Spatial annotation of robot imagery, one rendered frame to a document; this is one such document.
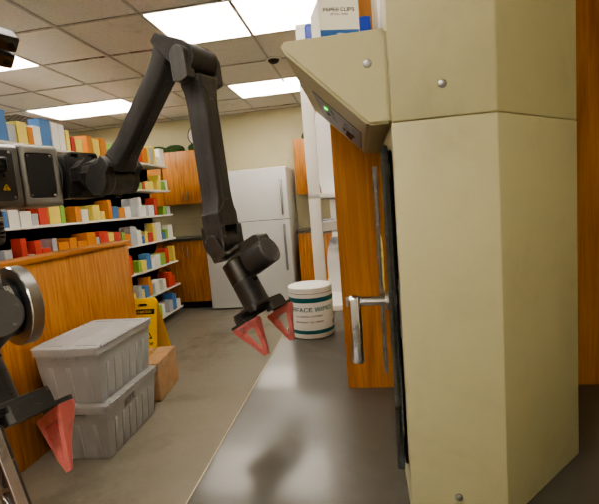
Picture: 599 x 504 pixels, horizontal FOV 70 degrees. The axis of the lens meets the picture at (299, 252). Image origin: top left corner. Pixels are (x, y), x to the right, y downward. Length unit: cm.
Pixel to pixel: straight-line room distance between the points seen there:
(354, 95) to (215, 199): 48
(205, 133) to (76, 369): 197
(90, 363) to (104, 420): 33
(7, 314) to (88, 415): 223
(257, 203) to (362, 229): 470
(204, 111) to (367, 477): 72
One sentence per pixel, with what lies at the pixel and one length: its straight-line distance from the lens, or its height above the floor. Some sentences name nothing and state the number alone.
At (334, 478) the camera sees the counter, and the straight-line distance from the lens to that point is 69.
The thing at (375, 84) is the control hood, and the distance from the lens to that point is 51.
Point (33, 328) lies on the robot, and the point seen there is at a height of 108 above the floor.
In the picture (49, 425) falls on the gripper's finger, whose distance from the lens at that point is 64.
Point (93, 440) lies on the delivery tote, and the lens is 284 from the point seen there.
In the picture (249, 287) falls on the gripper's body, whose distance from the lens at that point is 89.
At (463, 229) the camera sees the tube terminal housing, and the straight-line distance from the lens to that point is 51.
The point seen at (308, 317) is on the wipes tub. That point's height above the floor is 101.
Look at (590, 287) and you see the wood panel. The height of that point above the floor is 113.
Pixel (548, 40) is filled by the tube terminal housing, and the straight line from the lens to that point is 64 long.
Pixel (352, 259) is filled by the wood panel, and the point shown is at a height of 121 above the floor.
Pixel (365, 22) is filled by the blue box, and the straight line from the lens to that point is 73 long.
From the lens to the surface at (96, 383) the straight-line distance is 267.
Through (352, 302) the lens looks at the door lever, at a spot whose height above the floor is 120.
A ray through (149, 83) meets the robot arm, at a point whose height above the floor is 162.
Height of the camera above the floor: 133
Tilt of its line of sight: 7 degrees down
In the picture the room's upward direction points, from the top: 5 degrees counter-clockwise
